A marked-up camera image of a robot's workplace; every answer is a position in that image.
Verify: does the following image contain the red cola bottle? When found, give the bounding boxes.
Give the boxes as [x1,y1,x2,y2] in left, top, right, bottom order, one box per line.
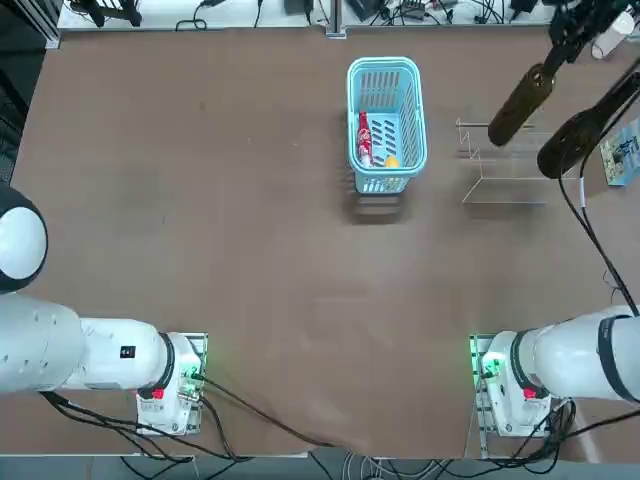
[355,111,374,169]

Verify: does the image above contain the blue printed packet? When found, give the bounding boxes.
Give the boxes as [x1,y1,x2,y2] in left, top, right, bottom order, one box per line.
[598,119,640,187]

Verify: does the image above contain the light blue plastic basket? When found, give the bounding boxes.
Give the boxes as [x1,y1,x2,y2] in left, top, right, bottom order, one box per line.
[346,56,428,195]

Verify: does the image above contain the black cable on table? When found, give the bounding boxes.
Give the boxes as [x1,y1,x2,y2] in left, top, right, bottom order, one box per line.
[189,372,351,449]

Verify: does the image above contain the black stand legs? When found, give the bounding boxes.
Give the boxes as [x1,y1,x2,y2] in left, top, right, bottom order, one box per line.
[69,0,144,29]

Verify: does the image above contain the black left arm base cable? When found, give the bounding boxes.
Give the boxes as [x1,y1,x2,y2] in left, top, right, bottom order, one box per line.
[39,389,251,464]

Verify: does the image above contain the black right arm base cable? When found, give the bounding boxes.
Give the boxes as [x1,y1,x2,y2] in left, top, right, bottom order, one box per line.
[499,397,601,466]

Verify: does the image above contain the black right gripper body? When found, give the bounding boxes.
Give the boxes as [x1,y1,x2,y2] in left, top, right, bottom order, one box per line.
[552,0,616,36]

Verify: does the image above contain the black hub with orange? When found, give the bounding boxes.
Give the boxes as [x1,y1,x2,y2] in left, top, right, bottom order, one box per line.
[399,0,454,19]

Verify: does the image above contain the clear acrylic stepped shelf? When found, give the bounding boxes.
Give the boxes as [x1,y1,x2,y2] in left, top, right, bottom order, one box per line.
[455,117,551,207]

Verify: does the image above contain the black arm base cable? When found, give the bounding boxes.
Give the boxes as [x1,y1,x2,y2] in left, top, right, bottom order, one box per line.
[39,389,251,464]
[499,397,601,466]

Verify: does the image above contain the aluminium camera post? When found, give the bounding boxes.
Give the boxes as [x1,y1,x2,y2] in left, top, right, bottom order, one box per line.
[325,0,347,39]

